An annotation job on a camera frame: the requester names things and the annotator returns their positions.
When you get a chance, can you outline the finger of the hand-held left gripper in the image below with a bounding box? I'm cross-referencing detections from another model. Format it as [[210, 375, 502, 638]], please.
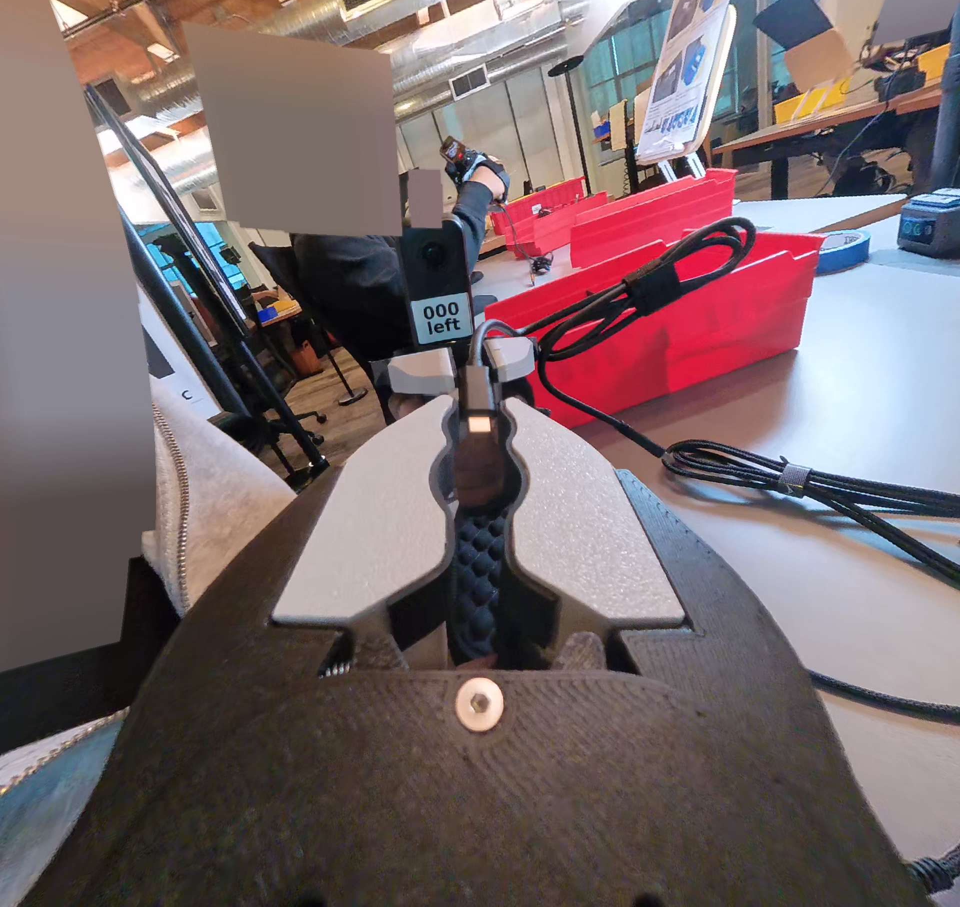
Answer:
[[483, 337, 536, 385], [387, 350, 457, 396]]

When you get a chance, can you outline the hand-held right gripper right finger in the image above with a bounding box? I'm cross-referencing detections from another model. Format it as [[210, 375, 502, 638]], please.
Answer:
[[502, 395, 688, 632]]

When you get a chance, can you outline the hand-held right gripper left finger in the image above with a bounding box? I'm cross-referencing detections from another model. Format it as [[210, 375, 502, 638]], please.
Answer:
[[270, 395, 456, 629]]

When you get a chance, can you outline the black usb-c cable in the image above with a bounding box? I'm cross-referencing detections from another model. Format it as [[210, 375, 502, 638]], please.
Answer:
[[456, 217, 759, 467]]

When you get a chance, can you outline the person's left hand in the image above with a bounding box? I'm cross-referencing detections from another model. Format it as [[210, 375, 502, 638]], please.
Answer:
[[452, 442, 523, 512]]

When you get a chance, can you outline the black honeycomb chair armrest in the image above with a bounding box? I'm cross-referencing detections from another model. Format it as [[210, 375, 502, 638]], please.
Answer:
[[447, 503, 517, 670]]

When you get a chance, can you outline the black office chair base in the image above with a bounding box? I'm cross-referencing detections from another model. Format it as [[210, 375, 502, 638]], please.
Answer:
[[258, 395, 329, 466]]

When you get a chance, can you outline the red plastic bin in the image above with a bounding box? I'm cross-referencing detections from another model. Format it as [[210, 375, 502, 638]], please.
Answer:
[[483, 228, 828, 430], [489, 175, 610, 257], [568, 168, 738, 267]]

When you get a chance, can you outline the black floor lamp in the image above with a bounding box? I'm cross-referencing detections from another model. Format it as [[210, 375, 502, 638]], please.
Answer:
[[547, 55, 595, 197]]

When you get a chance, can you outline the poster board on stand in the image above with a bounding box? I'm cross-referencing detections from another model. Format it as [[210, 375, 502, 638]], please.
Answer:
[[636, 0, 749, 182]]

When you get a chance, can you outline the blue tape roll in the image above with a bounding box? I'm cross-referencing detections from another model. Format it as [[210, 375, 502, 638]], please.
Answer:
[[815, 227, 873, 277]]

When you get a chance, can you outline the wooden workbench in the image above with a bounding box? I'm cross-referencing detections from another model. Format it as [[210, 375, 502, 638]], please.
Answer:
[[711, 85, 945, 202]]

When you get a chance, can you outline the small dark electronic device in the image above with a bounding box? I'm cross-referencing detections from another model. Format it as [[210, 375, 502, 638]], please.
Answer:
[[897, 188, 960, 257]]

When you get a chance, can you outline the open cardboard box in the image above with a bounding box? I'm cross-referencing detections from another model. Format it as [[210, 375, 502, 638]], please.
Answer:
[[752, 0, 858, 92]]

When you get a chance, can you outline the black braided cable bundle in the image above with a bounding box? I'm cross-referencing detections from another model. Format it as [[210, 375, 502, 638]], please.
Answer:
[[660, 438, 960, 895]]

